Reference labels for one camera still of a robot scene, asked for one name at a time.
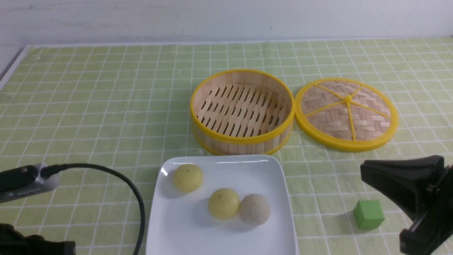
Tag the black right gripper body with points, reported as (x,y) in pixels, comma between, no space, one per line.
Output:
(432,220)

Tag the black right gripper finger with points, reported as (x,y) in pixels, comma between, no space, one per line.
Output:
(405,182)

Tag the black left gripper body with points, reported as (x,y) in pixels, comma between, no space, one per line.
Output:
(13,242)

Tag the yellow steamed bun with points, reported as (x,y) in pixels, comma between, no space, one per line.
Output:
(224,203)
(187,178)

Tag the grey steamed bun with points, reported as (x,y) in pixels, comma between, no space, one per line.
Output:
(254,209)

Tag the white square plate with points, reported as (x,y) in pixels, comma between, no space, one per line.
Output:
(180,223)

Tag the yellow steamed bun on plate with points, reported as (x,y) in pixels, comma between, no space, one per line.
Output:
(187,178)

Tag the green cube block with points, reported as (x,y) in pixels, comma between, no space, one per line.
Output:
(368,214)

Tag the woven bamboo steamer lid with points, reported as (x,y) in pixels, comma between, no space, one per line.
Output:
(345,114)

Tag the green checkered tablecloth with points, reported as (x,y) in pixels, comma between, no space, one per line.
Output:
(126,108)

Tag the bamboo steamer basket yellow rim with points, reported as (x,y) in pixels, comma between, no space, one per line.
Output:
(242,111)

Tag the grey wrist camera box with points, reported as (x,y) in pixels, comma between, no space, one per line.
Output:
(25,181)

